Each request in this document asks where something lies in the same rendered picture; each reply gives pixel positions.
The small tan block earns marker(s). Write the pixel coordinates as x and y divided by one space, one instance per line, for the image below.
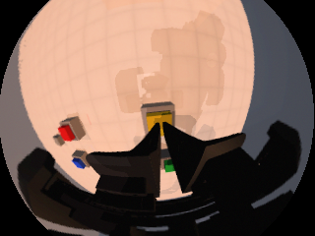
58 140

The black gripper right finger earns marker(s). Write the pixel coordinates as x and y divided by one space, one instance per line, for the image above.
189 154

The red button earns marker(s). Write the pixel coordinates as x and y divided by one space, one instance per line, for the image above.
71 129

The yellow button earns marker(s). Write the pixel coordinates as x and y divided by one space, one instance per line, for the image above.
158 112

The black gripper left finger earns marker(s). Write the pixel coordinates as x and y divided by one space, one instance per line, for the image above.
142 161

